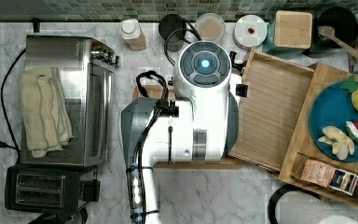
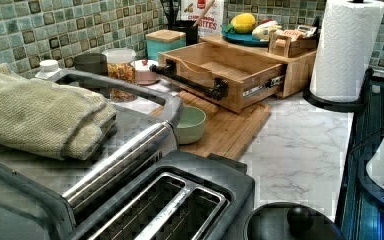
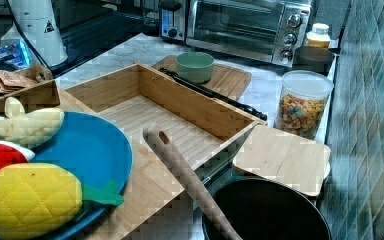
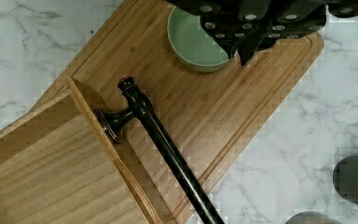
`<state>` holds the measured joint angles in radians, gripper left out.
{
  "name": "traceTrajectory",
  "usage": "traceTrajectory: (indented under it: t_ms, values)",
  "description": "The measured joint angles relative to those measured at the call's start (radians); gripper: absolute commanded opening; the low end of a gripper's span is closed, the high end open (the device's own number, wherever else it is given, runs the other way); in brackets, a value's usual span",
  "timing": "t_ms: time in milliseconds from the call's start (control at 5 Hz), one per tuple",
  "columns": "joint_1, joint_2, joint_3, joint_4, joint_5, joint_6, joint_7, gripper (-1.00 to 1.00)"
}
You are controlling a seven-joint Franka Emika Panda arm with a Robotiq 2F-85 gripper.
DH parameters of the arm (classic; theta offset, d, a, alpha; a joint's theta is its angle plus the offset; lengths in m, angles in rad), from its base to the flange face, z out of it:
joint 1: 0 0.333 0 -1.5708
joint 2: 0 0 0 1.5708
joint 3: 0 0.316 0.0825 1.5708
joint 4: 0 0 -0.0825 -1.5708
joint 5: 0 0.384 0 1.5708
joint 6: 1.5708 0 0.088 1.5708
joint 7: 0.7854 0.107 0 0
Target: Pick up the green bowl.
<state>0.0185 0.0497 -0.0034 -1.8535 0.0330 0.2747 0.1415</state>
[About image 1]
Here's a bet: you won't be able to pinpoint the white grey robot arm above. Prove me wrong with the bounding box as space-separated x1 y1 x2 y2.
120 41 239 224

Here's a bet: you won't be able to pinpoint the dark smoky glass jar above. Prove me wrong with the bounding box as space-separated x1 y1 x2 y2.
158 14 186 52

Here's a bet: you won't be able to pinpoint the clear lid cereal jar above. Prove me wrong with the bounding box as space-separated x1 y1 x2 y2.
195 13 226 43

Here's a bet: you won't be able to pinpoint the white cap spice bottle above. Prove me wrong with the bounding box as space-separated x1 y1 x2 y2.
120 19 146 51

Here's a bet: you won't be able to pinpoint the open wooden drawer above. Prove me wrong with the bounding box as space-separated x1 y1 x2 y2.
229 49 314 172

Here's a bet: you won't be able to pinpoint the stainless steel toaster oven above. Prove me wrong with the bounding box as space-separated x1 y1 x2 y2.
21 35 117 167

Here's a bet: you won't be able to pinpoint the white lid red-knob jar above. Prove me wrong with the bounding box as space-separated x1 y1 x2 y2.
233 15 268 49

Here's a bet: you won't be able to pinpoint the wooden drawer box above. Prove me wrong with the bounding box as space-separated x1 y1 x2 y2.
279 63 358 207

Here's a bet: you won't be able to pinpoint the beige folded towel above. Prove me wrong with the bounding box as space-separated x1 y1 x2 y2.
19 67 74 158

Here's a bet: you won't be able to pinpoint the black paper towel holder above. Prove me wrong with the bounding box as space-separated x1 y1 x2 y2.
268 184 321 224

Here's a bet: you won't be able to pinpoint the wooden tea bag holder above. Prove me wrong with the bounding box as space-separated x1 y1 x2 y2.
291 154 358 201

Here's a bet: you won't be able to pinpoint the teal canister wooden lid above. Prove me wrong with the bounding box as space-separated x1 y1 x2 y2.
262 10 313 60

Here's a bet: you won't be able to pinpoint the black two-slot toaster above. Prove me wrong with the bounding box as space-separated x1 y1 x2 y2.
5 164 101 215

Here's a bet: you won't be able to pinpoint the blue plate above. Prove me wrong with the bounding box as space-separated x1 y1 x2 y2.
309 81 358 161

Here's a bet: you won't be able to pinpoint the toy banana pieces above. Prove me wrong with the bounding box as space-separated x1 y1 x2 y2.
318 126 355 161

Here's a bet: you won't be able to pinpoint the wooden spoon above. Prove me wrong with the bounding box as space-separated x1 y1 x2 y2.
318 26 358 60

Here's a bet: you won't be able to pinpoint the black utensil pot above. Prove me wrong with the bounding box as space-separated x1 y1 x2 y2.
304 7 358 58

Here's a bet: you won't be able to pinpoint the white paper towel roll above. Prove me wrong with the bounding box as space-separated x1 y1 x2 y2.
318 216 358 224

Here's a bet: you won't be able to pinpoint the black toaster oven cord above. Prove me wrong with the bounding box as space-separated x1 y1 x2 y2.
0 48 27 164

